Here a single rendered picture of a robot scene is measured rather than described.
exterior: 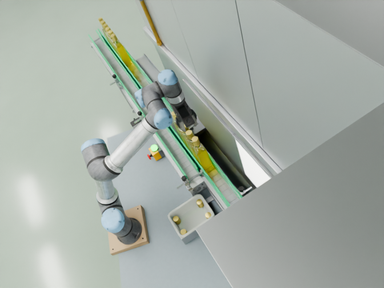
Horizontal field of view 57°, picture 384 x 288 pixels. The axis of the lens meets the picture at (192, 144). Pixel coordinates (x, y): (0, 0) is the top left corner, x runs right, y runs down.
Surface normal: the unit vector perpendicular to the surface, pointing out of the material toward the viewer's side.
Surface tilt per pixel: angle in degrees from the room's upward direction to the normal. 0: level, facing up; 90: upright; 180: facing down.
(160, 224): 0
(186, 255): 0
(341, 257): 0
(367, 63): 90
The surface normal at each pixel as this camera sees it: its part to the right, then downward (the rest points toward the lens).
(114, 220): -0.24, -0.40
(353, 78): -0.84, 0.54
